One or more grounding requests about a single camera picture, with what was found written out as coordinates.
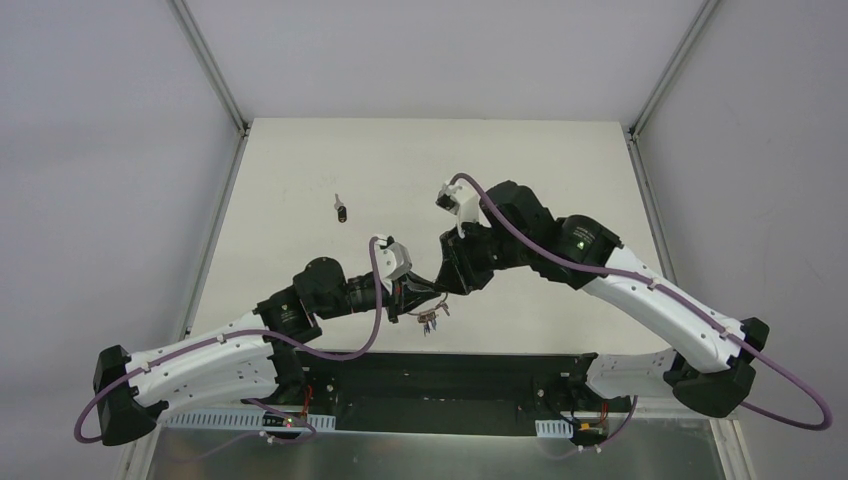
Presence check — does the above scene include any silver metal binder keyring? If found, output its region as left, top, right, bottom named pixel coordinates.
left=408, top=293, right=451, bottom=323

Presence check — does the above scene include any key with black head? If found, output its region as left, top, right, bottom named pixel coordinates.
left=334, top=194, right=348, bottom=223

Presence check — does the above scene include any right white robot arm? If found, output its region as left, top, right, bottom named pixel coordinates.
left=435, top=181, right=769, bottom=418

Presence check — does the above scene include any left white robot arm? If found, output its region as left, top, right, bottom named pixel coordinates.
left=74, top=251, right=445, bottom=446

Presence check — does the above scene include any left white controller board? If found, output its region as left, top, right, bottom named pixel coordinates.
left=164, top=408, right=307, bottom=432

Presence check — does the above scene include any white controller board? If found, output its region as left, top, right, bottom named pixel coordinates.
left=164, top=408, right=307, bottom=432
left=534, top=419, right=608, bottom=447

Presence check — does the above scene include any right white controller board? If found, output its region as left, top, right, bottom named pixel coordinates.
left=534, top=419, right=608, bottom=447

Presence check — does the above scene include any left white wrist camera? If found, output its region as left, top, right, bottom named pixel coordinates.
left=372, top=235, right=412, bottom=289

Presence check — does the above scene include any black metal base rail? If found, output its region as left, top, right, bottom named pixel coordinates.
left=261, top=352, right=631, bottom=436

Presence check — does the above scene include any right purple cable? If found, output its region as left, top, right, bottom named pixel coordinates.
left=449, top=172, right=833, bottom=458

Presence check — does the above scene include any purple cable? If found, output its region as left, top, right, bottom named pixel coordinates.
left=72, top=237, right=389, bottom=445
left=449, top=172, right=833, bottom=458

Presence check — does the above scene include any right aluminium frame post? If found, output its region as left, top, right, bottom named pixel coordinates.
left=628, top=0, right=723, bottom=142

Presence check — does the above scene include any aluminium frame post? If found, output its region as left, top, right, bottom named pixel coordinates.
left=167, top=0, right=250, bottom=137
left=628, top=0, right=723, bottom=142

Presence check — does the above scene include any left aluminium frame post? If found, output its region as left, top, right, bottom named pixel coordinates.
left=167, top=0, right=250, bottom=137

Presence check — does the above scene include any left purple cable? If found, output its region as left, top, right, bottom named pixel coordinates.
left=72, top=237, right=389, bottom=445

